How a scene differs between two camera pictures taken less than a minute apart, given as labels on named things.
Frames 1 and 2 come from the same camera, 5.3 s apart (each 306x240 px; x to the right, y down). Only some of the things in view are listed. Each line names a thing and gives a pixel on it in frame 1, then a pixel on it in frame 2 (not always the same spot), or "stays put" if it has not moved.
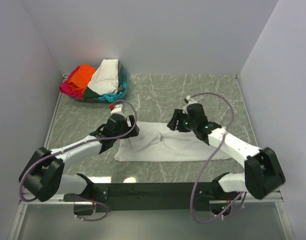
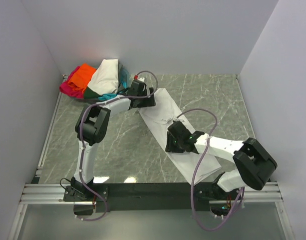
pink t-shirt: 69,89 stays put
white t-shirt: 157,142 to 158,118
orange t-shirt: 81,76 stays put
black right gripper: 177,115 to 169,146
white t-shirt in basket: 105,79 stays put
